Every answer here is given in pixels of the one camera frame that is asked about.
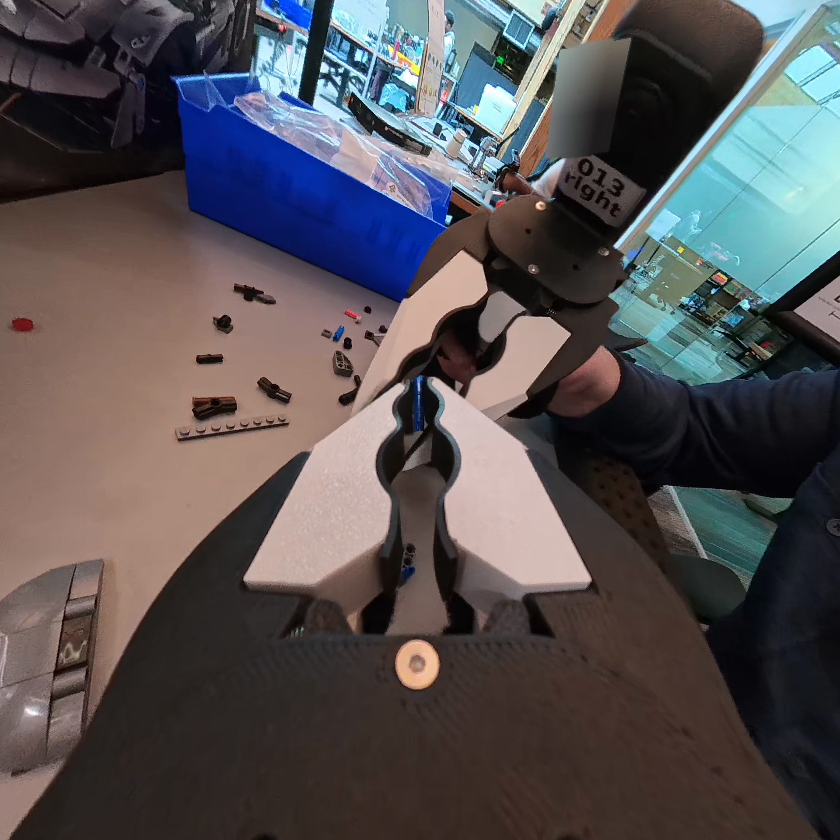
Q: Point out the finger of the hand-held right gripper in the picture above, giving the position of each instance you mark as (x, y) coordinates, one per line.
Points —
(426, 302)
(531, 354)

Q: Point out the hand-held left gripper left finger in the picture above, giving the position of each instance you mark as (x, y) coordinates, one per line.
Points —
(315, 525)

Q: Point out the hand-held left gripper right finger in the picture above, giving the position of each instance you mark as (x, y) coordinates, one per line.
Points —
(518, 525)

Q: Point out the grey curved lego liftarm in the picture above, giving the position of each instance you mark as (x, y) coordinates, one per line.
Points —
(342, 363)

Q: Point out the long grey lego plate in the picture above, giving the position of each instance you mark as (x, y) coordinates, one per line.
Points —
(229, 428)

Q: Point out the black angled lego connector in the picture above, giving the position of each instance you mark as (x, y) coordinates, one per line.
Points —
(274, 390)

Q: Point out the black and brown lego connector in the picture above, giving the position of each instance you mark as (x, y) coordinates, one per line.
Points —
(213, 407)

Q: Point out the black lego clip piece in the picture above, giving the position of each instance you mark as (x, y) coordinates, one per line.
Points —
(249, 292)

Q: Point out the grey curved lego panel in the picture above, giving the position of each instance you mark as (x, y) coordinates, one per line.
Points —
(39, 656)

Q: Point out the small red round lego stud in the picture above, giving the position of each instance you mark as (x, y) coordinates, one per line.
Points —
(23, 323)

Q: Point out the lego set box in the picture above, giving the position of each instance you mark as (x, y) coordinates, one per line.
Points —
(98, 79)

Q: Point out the person's right hand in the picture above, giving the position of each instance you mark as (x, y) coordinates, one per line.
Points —
(587, 387)

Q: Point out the blue plastic bin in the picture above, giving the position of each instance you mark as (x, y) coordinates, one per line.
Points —
(295, 210)

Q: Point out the white plastic jug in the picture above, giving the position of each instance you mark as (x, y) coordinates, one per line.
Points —
(495, 105)

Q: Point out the long black box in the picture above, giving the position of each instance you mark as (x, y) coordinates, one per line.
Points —
(387, 124)

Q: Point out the clear plastic bag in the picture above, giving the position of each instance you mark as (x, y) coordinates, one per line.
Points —
(315, 131)

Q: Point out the person's torso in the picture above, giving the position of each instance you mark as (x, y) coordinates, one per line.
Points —
(787, 656)

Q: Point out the wooden post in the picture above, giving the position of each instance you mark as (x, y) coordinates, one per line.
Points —
(544, 79)

